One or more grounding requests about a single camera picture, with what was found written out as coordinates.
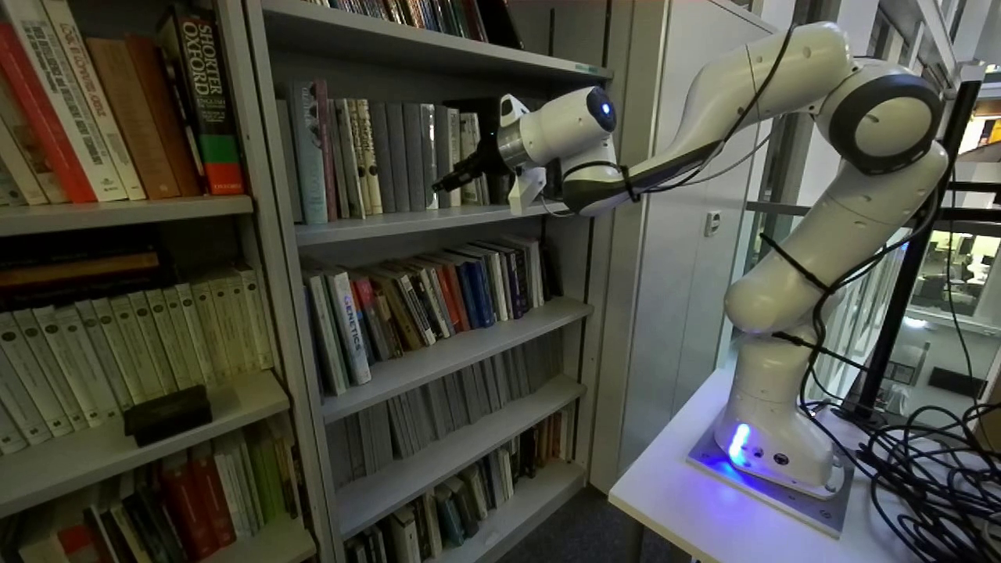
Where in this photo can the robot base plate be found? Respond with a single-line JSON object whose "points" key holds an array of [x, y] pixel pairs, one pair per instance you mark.
{"points": [[748, 464]]}

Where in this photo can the thin white book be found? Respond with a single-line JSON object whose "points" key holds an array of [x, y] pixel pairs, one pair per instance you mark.
{"points": [[475, 189]]}

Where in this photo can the black box on shelf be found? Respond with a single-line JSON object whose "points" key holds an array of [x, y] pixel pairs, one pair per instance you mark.
{"points": [[171, 413]]}

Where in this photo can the brown book upper shelf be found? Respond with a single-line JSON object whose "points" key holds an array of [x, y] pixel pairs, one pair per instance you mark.
{"points": [[146, 109]]}

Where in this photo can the white bookshelf unit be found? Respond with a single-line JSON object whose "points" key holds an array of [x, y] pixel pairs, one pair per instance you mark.
{"points": [[270, 41]]}

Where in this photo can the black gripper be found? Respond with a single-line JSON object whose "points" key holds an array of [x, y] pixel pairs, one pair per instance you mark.
{"points": [[484, 159]]}

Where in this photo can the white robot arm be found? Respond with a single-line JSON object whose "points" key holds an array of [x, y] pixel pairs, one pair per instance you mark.
{"points": [[874, 115]]}

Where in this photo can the red book upper shelf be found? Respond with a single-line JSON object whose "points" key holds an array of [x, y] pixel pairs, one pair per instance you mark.
{"points": [[41, 120]]}

